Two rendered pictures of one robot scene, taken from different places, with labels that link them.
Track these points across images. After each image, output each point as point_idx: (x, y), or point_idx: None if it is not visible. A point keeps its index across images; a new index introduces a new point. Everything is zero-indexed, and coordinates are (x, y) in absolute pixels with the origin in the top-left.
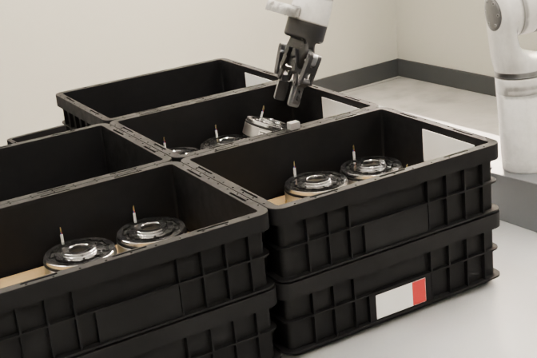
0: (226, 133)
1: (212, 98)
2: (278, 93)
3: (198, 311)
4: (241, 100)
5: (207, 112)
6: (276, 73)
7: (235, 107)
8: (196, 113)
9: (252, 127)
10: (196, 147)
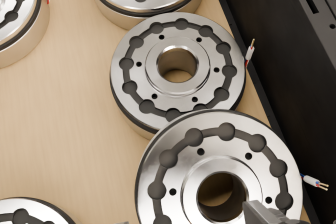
0: (279, 85)
1: (303, 1)
2: (250, 218)
3: None
4: (335, 105)
5: (278, 5)
6: (334, 223)
7: (316, 89)
8: None
9: (177, 119)
10: (245, 25)
